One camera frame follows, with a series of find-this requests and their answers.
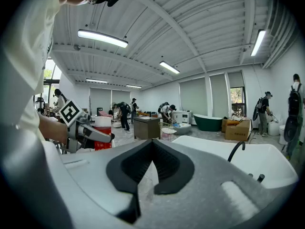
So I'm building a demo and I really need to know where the person's cream shirt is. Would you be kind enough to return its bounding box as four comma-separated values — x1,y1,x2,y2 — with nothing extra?
0,0,62,135

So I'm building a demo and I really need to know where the grey roller blind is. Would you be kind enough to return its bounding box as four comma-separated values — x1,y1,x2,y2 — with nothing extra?
228,71,246,89
112,89,132,104
209,73,230,118
90,87,112,115
179,77,208,117

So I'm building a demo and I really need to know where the green bathtub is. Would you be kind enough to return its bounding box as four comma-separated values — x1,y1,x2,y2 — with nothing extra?
193,114,224,132

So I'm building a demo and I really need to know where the person's left forearm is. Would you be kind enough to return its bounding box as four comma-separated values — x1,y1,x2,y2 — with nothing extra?
38,113,69,145

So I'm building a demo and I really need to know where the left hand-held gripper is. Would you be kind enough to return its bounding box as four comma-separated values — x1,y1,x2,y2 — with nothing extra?
58,99,116,154

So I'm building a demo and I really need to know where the round white basin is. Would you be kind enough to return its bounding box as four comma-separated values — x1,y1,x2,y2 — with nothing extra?
173,123,192,136

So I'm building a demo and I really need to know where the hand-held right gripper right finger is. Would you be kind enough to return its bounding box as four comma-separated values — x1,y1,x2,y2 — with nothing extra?
140,139,299,229

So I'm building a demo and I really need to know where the gold wire chair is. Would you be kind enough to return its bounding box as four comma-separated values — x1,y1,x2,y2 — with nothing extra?
158,122,178,142

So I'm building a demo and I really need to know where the white low cabinet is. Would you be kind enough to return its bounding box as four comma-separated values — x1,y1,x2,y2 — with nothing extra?
172,110,193,125

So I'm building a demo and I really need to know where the black bathtub faucet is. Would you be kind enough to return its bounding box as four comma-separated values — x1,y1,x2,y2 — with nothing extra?
227,141,266,184

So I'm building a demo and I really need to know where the brown cardboard box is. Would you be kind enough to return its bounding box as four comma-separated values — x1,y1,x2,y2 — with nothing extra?
221,118,253,142

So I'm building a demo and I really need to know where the white toilet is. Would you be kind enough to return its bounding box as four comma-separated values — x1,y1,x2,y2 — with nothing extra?
278,125,289,146

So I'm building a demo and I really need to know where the white bathtub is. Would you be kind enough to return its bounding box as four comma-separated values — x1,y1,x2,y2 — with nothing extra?
171,135,299,189

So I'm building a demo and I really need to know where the dark wooden sink cabinet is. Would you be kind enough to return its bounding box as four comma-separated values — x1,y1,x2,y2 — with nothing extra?
133,116,162,140

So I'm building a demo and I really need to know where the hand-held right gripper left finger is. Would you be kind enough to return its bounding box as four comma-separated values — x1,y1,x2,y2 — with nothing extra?
0,124,153,229

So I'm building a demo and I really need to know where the red plastic crate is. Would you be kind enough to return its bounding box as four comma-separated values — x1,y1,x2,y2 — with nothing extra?
94,115,113,151

